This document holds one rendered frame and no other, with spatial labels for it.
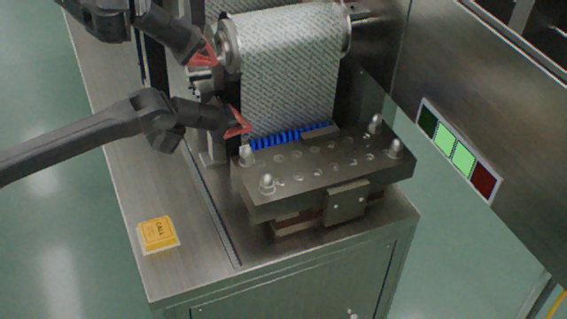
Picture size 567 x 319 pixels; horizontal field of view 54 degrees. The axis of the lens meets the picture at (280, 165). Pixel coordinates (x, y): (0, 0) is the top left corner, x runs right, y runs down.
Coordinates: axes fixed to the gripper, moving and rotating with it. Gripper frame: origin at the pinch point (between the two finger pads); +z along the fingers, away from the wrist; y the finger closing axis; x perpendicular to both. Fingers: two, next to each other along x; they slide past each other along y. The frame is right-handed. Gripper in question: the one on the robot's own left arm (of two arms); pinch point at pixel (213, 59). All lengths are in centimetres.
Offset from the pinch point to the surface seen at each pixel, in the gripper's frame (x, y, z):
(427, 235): -16, -14, 158
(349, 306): -28, 31, 64
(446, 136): 22, 36, 27
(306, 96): 6.5, 5.4, 22.3
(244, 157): -11.1, 12.5, 14.3
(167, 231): -34.3, 15.2, 9.9
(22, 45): -116, -234, 59
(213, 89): -6.1, -2.7, 7.4
